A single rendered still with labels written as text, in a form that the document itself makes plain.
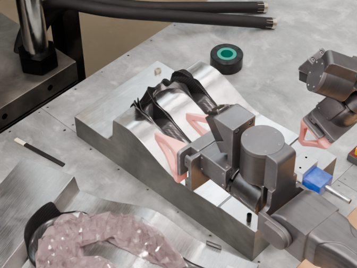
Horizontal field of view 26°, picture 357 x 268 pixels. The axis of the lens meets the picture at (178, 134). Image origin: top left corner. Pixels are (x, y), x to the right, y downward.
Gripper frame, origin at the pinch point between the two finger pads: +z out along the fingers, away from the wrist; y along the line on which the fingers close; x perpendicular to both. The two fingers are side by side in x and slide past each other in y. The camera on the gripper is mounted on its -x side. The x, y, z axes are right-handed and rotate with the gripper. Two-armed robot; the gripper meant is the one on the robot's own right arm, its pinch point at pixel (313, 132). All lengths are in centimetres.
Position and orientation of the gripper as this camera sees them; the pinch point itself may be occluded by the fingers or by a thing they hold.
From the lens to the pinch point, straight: 144.9
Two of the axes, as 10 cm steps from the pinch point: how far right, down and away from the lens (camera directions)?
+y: -6.8, 5.1, -5.2
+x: 6.4, 7.7, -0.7
